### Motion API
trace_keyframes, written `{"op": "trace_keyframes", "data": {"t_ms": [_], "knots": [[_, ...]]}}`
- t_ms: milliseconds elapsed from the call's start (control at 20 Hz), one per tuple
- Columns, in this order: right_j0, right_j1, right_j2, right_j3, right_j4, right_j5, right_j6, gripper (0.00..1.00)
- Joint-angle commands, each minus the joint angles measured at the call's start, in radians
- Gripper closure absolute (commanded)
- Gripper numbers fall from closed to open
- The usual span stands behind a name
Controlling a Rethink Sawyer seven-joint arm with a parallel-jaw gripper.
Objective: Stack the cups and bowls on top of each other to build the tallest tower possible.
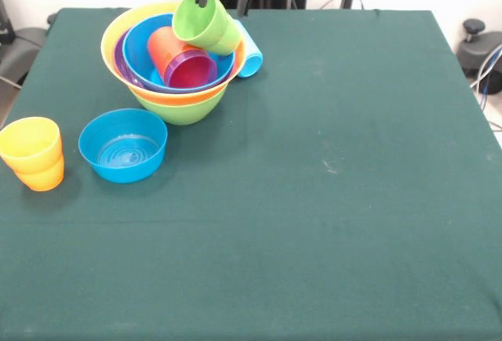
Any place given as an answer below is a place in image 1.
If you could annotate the green cup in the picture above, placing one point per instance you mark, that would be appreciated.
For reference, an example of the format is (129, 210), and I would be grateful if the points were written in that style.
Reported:
(196, 23)
(229, 41)

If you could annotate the red-orange cup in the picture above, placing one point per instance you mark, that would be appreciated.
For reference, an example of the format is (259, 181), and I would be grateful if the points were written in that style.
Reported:
(164, 49)

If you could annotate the purple cup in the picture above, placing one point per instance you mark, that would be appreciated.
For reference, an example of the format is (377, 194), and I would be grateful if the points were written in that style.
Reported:
(190, 70)

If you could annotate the large blue bowl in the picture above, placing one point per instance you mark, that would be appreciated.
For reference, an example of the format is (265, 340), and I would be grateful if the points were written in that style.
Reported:
(137, 55)

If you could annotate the yellow bowl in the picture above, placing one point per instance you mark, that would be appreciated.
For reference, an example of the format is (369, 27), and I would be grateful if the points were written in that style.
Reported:
(113, 35)

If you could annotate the purple bowl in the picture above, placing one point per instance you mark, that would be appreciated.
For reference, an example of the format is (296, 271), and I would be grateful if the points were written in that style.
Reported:
(119, 59)

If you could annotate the blue cup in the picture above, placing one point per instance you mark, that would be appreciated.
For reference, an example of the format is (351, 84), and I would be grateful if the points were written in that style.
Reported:
(251, 55)

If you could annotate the black plug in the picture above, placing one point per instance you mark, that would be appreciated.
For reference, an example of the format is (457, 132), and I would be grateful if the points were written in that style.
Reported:
(346, 1)

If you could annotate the green bowl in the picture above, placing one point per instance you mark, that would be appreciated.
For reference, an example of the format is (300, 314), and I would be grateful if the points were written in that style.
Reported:
(180, 111)

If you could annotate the black table clamp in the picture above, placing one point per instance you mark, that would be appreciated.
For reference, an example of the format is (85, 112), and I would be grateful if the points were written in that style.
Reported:
(51, 19)

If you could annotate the small blue bowl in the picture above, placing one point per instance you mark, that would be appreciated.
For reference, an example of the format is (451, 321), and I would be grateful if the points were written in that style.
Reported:
(123, 170)

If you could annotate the dark equipment box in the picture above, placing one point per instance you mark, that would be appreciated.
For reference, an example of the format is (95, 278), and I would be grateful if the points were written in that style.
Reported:
(4, 23)

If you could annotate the black stand with knob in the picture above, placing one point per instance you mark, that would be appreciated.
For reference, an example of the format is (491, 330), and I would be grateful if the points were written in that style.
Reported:
(474, 27)

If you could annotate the yellow cup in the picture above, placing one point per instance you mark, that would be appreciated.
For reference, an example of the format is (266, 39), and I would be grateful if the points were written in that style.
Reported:
(29, 158)

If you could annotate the orange cup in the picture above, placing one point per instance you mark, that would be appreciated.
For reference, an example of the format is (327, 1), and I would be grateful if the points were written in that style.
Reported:
(41, 182)

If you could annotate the dark green table cloth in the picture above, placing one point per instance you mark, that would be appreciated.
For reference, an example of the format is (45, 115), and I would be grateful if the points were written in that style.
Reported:
(251, 258)

